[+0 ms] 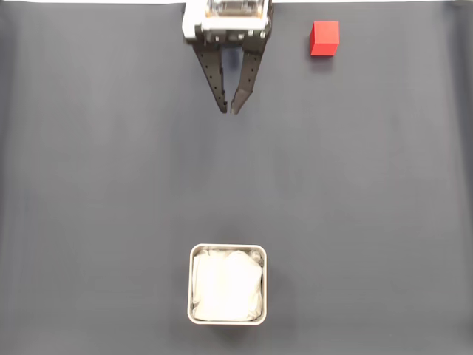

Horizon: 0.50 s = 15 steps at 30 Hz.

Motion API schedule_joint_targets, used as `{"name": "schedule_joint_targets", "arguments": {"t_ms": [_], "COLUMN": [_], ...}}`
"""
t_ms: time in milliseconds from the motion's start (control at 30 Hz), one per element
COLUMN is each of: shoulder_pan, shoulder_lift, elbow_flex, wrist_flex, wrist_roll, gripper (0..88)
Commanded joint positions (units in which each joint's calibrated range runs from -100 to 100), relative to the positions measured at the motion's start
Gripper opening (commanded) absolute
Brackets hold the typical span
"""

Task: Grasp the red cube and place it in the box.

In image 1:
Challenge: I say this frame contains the grey table mat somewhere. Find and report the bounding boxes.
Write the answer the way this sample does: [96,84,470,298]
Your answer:
[0,1,473,355]

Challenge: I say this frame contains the red cube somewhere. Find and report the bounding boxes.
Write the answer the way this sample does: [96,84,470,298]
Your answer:
[309,20,341,57]

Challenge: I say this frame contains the white crumpled cloth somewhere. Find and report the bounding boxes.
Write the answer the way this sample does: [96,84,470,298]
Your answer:
[191,248,265,322]

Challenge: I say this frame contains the square metal box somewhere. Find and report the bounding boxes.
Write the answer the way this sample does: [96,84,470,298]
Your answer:
[187,243,268,326]

